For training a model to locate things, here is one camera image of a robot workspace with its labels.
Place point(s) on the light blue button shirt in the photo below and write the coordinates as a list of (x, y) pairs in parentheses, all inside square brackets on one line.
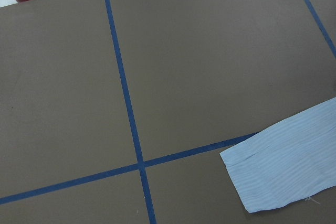
[(291, 160)]

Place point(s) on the brown paper table cover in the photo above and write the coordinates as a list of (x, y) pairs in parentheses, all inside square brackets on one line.
[(116, 111)]

